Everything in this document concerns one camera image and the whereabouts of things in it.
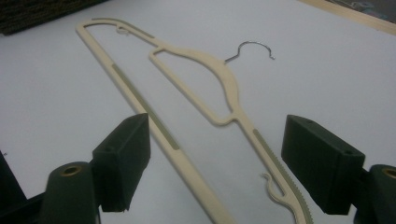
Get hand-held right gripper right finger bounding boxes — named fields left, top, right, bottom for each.
left=280, top=114, right=366, bottom=216

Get brown woven basket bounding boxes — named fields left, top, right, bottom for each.
left=0, top=0, right=108, bottom=35

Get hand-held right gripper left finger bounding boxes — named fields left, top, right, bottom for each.
left=92, top=112, right=151, bottom=213

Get beige clothes hanger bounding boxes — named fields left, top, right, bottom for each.
left=75, top=17, right=316, bottom=224

